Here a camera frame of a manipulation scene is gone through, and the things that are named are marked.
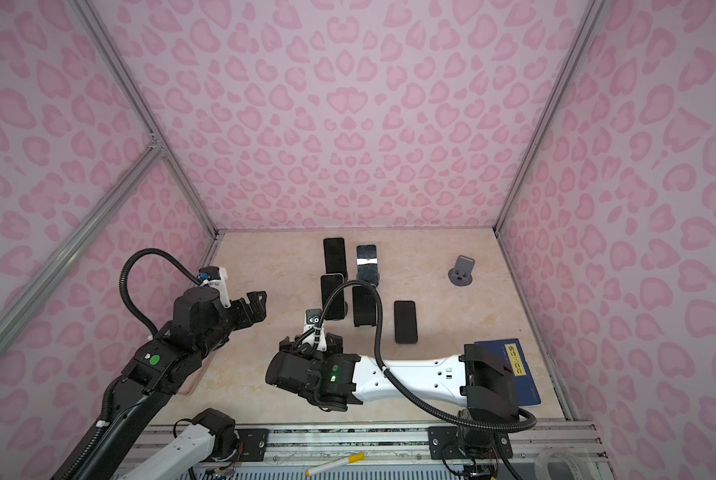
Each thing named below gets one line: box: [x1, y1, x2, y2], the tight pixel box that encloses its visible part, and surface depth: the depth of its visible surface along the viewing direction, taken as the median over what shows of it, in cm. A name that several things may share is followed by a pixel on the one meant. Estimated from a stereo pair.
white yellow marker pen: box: [305, 452, 365, 477], surface depth 72 cm
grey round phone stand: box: [448, 255, 475, 286], surface depth 103 cm
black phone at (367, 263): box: [356, 244, 378, 287], surface depth 103 cm
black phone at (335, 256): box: [323, 238, 348, 281], surface depth 100 cm
